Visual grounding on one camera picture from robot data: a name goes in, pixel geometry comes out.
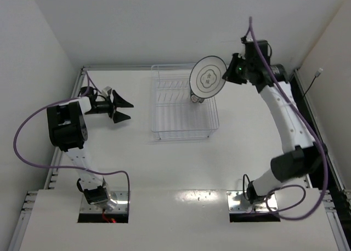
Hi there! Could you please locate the black cable white connector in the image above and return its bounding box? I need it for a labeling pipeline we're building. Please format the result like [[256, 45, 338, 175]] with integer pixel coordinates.
[[302, 68, 323, 99]]

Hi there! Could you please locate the metal base plate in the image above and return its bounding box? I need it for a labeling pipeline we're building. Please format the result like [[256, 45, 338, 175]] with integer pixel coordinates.
[[80, 191, 129, 214], [227, 191, 270, 214]]

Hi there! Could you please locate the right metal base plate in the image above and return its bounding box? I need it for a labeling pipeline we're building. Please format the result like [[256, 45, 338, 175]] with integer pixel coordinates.
[[227, 191, 270, 214]]

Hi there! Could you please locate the white wire dish rack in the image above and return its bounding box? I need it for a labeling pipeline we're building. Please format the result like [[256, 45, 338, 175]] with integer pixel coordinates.
[[151, 64, 219, 141]]

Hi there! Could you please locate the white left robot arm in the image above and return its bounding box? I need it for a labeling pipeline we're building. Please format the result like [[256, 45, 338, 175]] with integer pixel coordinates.
[[47, 87, 134, 211]]

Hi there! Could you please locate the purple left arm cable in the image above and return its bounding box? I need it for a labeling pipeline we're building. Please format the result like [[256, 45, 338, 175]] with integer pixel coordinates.
[[13, 71, 130, 208]]

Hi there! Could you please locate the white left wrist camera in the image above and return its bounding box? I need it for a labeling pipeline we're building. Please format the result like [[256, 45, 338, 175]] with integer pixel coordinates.
[[101, 86, 112, 98]]

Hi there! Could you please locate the white plate green rim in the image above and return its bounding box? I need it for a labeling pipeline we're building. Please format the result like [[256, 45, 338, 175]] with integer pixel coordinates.
[[189, 55, 227, 99]]

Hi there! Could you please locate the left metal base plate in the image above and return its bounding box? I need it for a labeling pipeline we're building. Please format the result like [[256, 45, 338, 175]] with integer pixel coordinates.
[[80, 191, 129, 214]]

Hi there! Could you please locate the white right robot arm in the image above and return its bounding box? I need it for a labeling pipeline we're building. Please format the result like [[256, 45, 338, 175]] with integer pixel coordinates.
[[222, 38, 322, 204]]

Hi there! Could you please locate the dark green ring plate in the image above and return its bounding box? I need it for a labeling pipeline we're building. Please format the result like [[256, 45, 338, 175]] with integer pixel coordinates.
[[190, 94, 199, 103]]

